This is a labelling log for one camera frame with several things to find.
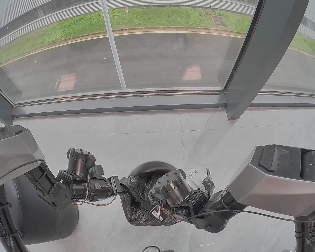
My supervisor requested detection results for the crumpled black plastic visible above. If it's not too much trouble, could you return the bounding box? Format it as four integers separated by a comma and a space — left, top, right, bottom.
201, 168, 216, 197

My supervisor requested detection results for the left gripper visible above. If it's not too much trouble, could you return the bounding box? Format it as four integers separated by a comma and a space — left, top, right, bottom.
73, 175, 133, 202

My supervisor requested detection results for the window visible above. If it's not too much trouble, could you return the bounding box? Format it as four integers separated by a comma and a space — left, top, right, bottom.
0, 0, 315, 127

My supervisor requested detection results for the black plastic bag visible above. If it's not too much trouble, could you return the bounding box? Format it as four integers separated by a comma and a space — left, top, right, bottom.
120, 173, 197, 226

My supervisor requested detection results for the white trash bin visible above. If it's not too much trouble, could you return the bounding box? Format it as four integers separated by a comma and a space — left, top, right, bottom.
130, 161, 175, 179

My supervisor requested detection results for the dark grey round chair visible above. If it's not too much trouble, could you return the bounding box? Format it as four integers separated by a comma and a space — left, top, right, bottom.
5, 176, 80, 246

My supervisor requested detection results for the clear printed wrapper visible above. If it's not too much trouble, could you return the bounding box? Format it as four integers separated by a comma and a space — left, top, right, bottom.
187, 166, 209, 179

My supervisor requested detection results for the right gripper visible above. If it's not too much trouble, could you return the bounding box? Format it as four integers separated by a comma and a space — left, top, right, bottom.
147, 202, 192, 224

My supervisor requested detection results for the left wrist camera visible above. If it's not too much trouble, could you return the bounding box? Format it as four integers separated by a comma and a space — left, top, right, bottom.
93, 164, 104, 179

